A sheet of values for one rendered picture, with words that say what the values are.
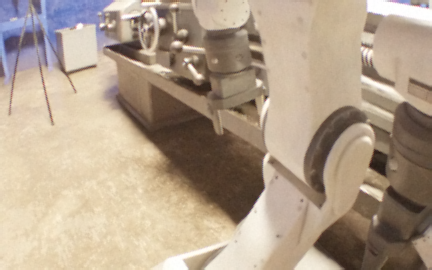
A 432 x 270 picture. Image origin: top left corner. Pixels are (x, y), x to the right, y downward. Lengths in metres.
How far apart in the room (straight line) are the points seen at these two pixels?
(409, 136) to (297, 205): 0.29
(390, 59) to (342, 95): 0.18
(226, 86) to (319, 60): 0.27
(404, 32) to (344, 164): 0.22
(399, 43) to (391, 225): 0.19
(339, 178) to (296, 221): 0.12
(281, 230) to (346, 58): 0.29
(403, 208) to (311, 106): 0.18
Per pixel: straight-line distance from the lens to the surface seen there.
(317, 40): 0.36
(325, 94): 0.40
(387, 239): 0.33
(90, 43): 3.83
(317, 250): 0.87
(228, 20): 0.53
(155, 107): 1.88
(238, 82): 0.61
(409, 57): 0.25
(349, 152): 0.41
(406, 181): 0.28
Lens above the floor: 0.83
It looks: 27 degrees down
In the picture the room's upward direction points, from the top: 1 degrees counter-clockwise
